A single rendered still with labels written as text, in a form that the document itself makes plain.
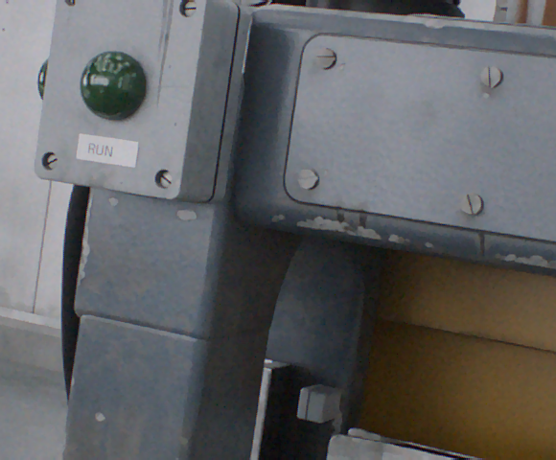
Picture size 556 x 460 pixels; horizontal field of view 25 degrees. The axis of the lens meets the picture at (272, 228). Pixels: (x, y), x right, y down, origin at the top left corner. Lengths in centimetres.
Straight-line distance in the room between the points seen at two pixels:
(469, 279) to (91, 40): 32
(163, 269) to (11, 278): 640
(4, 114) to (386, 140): 652
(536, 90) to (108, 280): 22
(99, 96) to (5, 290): 648
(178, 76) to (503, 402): 39
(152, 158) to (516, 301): 31
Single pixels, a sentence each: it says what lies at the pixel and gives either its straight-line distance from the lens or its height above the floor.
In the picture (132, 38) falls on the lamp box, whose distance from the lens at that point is 55.
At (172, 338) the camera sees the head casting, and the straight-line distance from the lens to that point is 59.
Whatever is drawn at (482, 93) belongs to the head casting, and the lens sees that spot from 54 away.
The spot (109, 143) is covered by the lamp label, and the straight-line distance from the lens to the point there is 55.
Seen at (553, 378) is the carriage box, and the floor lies 115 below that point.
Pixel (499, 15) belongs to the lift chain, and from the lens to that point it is 111.
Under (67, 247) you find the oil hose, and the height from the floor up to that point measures 121.
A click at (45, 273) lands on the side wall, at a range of 685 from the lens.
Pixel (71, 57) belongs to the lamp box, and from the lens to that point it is 56.
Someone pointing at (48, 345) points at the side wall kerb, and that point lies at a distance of 681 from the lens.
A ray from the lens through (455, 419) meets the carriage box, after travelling 85.
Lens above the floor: 126
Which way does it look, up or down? 3 degrees down
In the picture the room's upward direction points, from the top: 8 degrees clockwise
